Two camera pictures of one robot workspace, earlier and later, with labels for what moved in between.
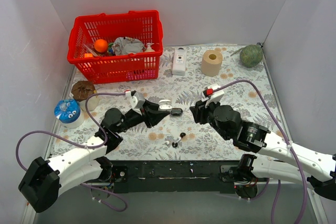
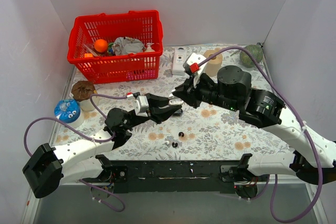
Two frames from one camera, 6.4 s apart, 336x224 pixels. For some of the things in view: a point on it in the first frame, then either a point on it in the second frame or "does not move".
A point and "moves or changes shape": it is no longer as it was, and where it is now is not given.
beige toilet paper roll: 210,63 does not move
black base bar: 172,176 does not move
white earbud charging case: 165,105 moves or changes shape
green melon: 251,55 does not move
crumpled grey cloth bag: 126,45 does not move
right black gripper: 199,112 → 197,91
